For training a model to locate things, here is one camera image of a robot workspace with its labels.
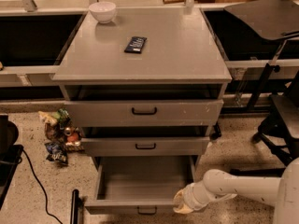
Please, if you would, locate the dark blue snack packet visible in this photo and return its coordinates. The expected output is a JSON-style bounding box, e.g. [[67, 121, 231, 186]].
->
[[124, 36, 147, 53]]

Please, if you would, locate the grey drawer cabinet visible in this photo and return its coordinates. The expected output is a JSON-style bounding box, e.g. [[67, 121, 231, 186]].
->
[[51, 6, 233, 170]]

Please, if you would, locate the grey drawer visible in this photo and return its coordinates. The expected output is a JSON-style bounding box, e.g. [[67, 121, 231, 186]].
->
[[81, 137, 209, 157], [85, 156, 195, 215], [65, 100, 223, 127]]

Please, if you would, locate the white bowl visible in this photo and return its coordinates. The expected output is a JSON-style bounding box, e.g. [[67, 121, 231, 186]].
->
[[89, 2, 116, 23]]

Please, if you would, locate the grey middle drawer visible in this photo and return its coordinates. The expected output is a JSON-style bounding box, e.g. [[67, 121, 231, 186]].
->
[[81, 137, 209, 157]]

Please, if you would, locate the wooden rolling pin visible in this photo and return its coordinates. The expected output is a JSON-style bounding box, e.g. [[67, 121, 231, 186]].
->
[[163, 0, 198, 4]]

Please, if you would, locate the grey top drawer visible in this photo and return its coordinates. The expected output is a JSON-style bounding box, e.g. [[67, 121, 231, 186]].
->
[[65, 100, 223, 127]]

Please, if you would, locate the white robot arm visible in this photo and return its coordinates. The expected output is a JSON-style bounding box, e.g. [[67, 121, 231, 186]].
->
[[173, 159, 299, 224]]

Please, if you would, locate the black office chair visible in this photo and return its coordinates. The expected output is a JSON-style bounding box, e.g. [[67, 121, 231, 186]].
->
[[224, 0, 299, 166]]

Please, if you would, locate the pile of snack bags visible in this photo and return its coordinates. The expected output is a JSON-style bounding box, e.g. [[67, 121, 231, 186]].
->
[[38, 108, 84, 165]]

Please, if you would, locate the black equipment base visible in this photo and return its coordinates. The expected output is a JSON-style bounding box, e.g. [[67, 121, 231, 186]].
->
[[0, 114, 23, 209]]

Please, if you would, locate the grey bottom drawer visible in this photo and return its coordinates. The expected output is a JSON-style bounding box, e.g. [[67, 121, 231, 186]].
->
[[85, 156, 195, 215]]

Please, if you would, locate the black power cable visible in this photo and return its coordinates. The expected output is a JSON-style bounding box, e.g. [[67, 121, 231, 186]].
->
[[21, 148, 64, 224]]

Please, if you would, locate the black post on floor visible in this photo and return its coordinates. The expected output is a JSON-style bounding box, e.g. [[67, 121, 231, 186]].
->
[[70, 189, 83, 224]]

